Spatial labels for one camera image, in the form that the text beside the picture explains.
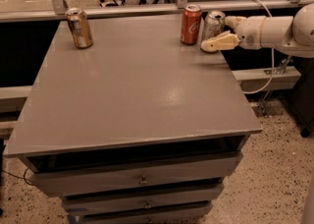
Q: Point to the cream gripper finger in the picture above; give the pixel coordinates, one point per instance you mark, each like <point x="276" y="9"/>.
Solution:
<point x="224" y="41"/>
<point x="233" y="21"/>

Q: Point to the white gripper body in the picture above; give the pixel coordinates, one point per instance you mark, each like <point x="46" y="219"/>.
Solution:
<point x="247" y="33"/>

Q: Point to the white green 7up can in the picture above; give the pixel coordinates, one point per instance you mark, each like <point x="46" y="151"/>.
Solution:
<point x="214" y="23"/>

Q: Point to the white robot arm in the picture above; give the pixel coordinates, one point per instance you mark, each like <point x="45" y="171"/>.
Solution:
<point x="291" y="35"/>

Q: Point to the red coke can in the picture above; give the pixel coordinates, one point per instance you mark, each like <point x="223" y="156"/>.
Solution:
<point x="190" y="24"/>

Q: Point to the brown gold soda can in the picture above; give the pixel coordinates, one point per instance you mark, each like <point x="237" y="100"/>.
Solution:
<point x="79" y="27"/>

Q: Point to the grey drawer cabinet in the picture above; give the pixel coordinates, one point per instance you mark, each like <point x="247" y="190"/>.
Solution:
<point x="136" y="95"/>

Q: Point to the middle grey drawer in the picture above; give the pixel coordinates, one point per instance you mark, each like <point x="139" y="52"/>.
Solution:
<point x="144" y="199"/>

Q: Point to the grey drawer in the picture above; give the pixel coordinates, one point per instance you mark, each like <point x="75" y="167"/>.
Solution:
<point x="146" y="216"/>
<point x="136" y="175"/>
<point x="144" y="199"/>

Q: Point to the bottom grey drawer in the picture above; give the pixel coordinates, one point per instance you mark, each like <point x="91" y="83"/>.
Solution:
<point x="146" y="216"/>

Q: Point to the top grey drawer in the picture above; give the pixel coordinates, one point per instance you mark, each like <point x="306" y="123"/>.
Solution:
<point x="136" y="175"/>

